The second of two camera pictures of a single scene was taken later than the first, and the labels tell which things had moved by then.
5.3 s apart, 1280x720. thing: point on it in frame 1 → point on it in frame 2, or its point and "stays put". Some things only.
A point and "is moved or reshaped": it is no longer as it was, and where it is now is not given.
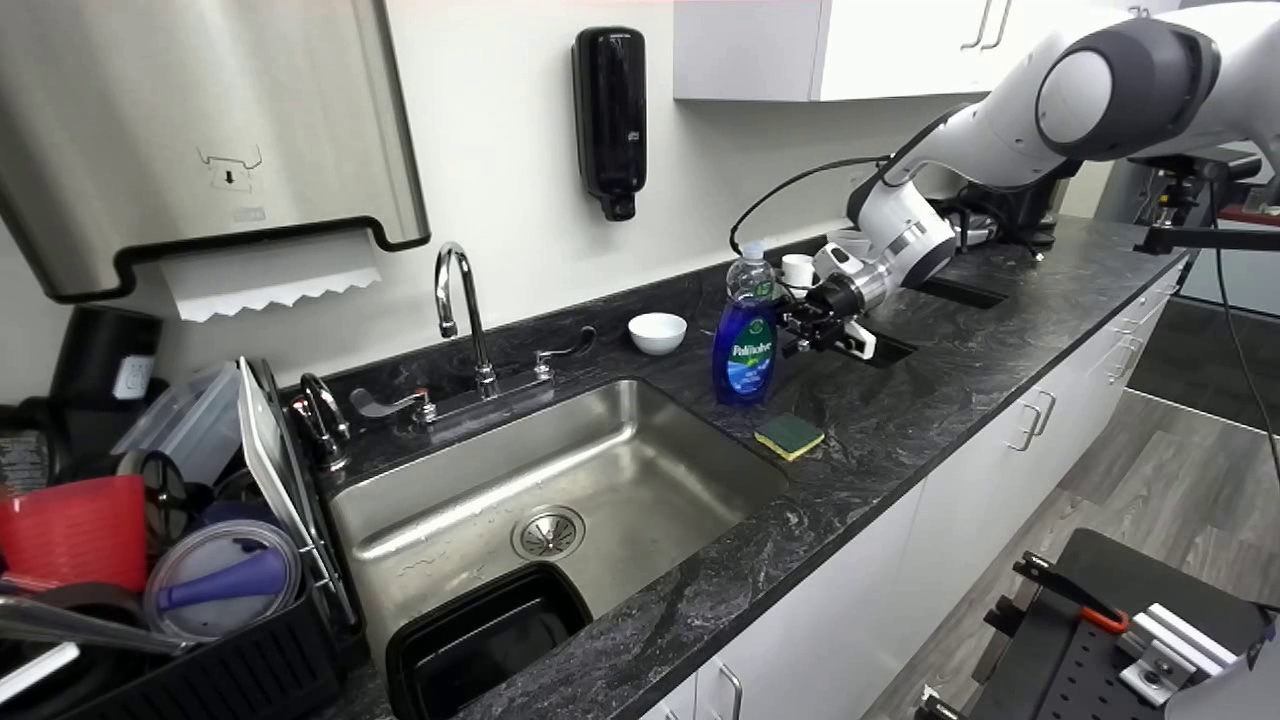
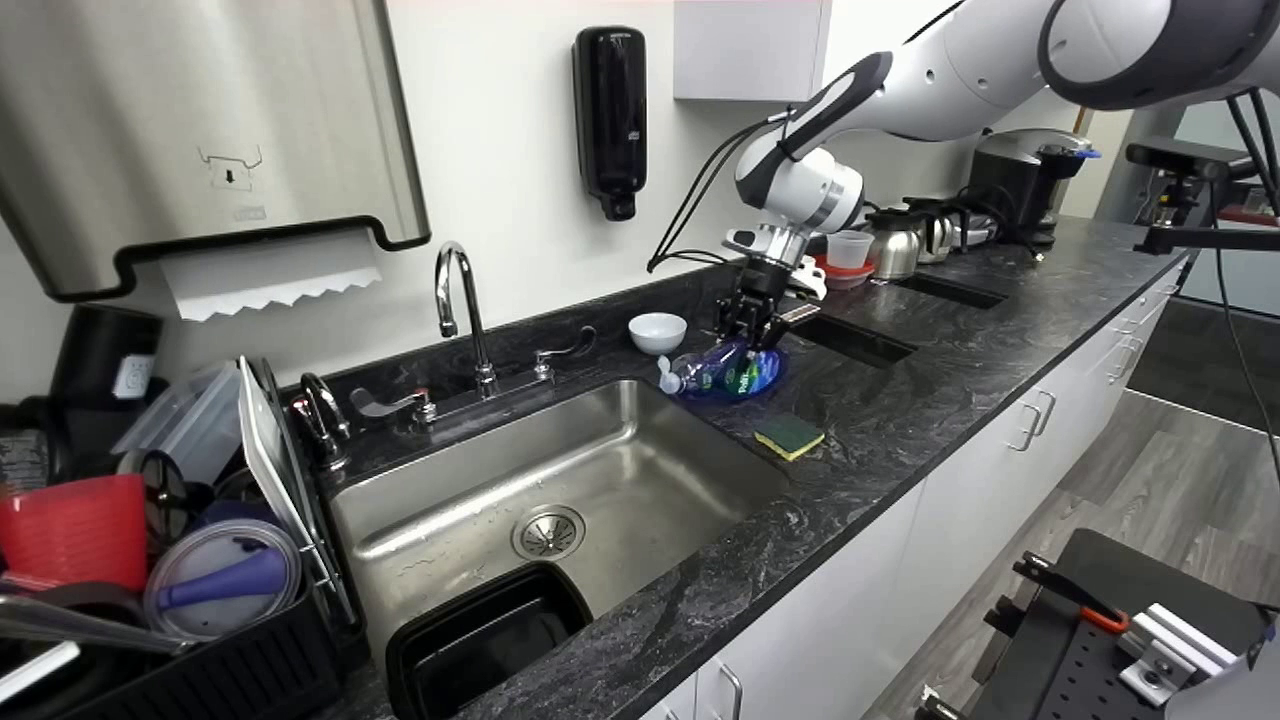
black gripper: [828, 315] → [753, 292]
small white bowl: [658, 332] stays put
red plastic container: [78, 533] stays put
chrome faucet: [378, 400] stays put
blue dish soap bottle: [750, 336] is moved or reshaped
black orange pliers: [1070, 588] stays put
